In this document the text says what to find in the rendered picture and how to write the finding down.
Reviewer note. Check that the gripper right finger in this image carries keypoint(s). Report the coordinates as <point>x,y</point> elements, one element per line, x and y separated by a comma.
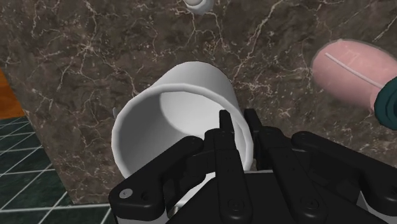
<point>288,167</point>

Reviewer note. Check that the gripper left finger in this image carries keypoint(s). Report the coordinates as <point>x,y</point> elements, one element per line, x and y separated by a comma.
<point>228,161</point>

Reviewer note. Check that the white cup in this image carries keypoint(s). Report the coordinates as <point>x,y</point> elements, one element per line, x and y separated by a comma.
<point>173,124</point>

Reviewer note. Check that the pink bottle with teal cap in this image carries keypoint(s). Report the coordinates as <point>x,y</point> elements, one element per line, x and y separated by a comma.
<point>350,74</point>

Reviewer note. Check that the white round object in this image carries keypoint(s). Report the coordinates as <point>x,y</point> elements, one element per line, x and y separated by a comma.
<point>198,5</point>

